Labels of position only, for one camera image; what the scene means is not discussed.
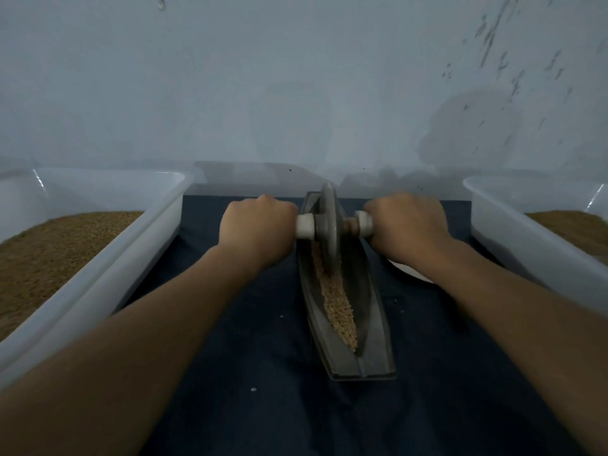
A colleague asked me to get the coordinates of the person's right hand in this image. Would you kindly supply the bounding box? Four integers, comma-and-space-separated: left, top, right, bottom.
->
364, 191, 453, 270

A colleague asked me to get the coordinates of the person's left hand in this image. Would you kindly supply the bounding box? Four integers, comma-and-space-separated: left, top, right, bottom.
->
218, 194, 300, 272

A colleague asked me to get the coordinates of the metal grinding wheel with handles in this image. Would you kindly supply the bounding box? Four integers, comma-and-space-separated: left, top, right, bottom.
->
295, 182, 374, 272

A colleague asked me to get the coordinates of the small ground grain portion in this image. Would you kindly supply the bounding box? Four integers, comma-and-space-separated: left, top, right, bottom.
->
312, 242, 360, 354

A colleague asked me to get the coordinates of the white plastic tray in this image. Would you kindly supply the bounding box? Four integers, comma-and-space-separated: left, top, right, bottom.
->
0, 168, 194, 390
462, 175, 608, 317

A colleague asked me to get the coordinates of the boat-shaped metal grinding trough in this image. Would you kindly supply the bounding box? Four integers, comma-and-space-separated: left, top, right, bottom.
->
297, 191, 397, 381

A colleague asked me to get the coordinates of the person's left forearm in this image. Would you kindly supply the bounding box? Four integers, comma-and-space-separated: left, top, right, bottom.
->
0, 244, 262, 456

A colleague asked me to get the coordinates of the person's right forearm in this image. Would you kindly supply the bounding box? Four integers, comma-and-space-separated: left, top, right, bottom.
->
418, 240, 608, 456

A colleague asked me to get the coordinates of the white round plate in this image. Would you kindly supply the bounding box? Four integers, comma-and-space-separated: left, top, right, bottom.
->
388, 259, 436, 284

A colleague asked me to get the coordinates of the dark blue tablecloth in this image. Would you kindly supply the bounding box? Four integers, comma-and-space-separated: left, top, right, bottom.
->
118, 195, 590, 456

